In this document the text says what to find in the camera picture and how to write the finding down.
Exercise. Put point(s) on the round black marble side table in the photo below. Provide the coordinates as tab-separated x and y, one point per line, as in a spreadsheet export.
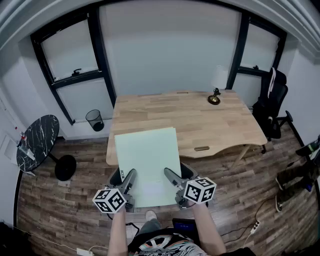
40	140

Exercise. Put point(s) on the person's patterned shirt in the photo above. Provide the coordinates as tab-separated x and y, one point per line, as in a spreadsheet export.
165	246

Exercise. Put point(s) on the black framed window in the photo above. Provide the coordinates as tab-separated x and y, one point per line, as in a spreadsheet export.
243	45
102	60

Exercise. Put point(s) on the black bag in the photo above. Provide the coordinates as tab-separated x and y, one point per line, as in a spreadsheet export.
12	240

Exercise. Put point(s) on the person's right forearm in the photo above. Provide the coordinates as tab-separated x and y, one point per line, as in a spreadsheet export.
208	230

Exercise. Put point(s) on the black office chair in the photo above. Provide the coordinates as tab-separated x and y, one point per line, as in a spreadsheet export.
271	107

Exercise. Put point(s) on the person's white shoe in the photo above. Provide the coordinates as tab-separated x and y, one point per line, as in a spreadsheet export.
151	215

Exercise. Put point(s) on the wooden table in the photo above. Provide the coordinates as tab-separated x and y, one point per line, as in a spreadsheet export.
205	125

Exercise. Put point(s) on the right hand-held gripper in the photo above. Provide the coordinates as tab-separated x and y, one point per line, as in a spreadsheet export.
200	191

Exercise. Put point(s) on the black mesh wastebasket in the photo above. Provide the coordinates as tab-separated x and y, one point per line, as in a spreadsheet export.
95	120

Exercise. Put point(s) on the white power adapter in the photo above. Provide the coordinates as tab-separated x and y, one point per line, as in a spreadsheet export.
84	251

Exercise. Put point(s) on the small red item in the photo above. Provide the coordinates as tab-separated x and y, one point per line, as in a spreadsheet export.
23	137

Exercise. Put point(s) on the black device with blue screen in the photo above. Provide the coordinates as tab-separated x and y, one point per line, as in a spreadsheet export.
183	225

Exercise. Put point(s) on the white power strip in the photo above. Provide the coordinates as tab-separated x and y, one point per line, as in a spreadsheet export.
255	227

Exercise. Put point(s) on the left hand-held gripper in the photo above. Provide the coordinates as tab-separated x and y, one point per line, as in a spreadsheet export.
110	201

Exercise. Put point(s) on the white flat item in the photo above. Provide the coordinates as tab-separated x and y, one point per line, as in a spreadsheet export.
26	151

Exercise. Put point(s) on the white wall panel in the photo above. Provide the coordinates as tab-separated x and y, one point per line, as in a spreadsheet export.
8	150

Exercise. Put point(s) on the brass lamp with white shade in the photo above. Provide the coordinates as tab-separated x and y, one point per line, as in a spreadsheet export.
214	99

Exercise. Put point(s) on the person's left forearm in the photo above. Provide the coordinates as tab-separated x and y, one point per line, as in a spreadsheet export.
118	232

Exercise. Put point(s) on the person's grey trouser leg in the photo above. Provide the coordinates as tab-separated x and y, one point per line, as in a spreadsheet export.
150	227

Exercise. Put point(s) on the pale green box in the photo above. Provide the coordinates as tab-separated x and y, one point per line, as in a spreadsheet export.
147	155

